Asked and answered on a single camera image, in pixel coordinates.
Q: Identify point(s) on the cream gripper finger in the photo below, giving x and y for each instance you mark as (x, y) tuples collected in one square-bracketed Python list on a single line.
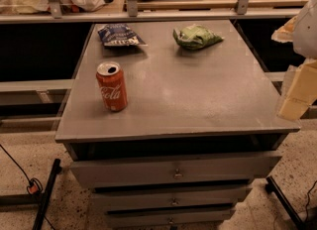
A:
[(284, 34), (299, 90)]

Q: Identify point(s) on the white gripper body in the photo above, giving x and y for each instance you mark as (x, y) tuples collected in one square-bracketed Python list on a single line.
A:
[(307, 31)]

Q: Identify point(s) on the orange Coca-Cola can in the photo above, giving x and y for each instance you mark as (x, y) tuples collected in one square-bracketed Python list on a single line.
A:
[(111, 81)]

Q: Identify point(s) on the green chip bag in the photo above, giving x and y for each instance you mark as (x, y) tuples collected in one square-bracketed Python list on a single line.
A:
[(195, 37)]

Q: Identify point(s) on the black floor bar right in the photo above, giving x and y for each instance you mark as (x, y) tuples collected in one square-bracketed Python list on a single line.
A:
[(272, 186)]

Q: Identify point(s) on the black floor bar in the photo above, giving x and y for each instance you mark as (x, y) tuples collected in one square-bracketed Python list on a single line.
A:
[(45, 200), (272, 186)]

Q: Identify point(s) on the grey drawer cabinet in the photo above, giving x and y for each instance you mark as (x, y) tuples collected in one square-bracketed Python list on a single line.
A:
[(214, 101)]

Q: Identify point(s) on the middle grey drawer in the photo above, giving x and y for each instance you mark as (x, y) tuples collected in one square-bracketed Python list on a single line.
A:
[(171, 197)]

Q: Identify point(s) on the grey drawer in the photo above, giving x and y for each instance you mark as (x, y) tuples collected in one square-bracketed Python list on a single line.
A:
[(168, 217), (175, 169), (171, 197)]

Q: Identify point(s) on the bottom grey drawer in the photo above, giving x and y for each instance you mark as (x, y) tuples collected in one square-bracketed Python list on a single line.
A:
[(168, 217)]

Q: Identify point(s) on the blue chip bag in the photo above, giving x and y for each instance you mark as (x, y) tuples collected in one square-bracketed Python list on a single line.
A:
[(119, 35)]

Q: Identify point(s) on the top grey drawer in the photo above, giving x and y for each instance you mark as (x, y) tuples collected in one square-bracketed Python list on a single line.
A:
[(175, 169)]

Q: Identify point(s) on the black floor bar left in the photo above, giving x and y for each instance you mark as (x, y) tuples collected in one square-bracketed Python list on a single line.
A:
[(45, 200)]

